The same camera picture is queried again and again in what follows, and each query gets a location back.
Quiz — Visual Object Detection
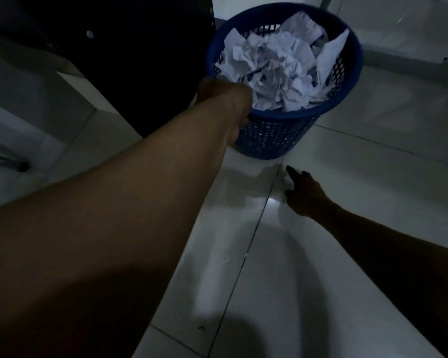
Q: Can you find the dark cabinet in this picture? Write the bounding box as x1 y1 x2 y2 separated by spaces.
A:
14 0 214 138

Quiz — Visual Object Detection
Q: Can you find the white furniture base bar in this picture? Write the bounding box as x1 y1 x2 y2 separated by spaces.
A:
361 44 448 86

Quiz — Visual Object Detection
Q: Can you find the metal chair leg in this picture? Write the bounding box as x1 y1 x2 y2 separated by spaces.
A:
0 150 30 173

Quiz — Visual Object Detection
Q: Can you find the person's left forearm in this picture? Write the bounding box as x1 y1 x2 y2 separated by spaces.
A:
0 102 235 358

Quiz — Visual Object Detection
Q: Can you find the blue plastic mesh wastebasket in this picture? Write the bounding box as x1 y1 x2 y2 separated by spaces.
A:
206 3 363 160

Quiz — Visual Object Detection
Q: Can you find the person's left hand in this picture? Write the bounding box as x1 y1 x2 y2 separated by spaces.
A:
195 77 254 146

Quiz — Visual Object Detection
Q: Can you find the pile of crumpled white paper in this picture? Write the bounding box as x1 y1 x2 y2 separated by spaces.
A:
215 12 350 112

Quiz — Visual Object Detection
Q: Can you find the person's right forearm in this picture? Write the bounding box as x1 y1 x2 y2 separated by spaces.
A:
314 200 448 358

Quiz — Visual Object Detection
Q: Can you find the person's right hand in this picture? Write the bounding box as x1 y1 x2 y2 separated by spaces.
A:
285 165 334 219

